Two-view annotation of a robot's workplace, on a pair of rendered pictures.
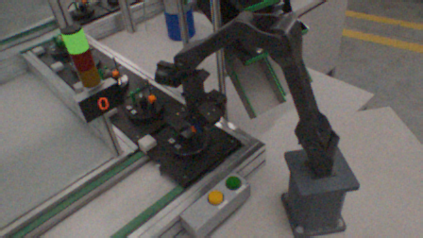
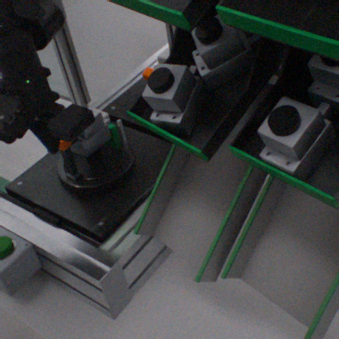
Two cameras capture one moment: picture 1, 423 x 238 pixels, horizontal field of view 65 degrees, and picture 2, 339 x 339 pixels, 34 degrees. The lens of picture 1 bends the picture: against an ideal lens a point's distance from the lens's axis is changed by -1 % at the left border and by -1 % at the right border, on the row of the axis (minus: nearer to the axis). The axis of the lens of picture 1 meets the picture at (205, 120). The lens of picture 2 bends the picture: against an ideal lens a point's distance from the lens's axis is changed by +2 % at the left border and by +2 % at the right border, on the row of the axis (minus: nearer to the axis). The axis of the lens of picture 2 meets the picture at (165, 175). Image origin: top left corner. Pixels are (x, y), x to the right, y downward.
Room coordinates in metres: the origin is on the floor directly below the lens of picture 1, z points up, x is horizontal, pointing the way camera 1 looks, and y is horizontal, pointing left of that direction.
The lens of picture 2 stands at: (0.81, -0.70, 1.59)
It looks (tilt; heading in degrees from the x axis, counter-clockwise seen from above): 41 degrees down; 83
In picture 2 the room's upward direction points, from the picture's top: 12 degrees counter-clockwise
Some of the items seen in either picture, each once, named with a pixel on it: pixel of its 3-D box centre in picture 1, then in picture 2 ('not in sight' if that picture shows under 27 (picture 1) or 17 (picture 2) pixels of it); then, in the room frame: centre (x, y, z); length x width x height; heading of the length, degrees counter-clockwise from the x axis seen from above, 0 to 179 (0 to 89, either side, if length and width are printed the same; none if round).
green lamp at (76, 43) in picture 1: (75, 40); not in sight; (0.77, 0.29, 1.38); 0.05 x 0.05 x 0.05
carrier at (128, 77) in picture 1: (109, 77); not in sight; (1.19, 0.37, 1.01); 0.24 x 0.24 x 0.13; 37
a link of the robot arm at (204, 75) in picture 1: (192, 78); (12, 46); (0.73, 0.02, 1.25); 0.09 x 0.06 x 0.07; 57
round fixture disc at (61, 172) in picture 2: (188, 141); (96, 163); (0.79, 0.06, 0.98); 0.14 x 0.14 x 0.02
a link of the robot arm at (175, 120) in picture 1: (195, 102); (31, 92); (0.73, 0.02, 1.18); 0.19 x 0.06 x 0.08; 127
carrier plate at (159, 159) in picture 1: (189, 144); (99, 172); (0.79, 0.06, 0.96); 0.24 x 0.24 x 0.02; 37
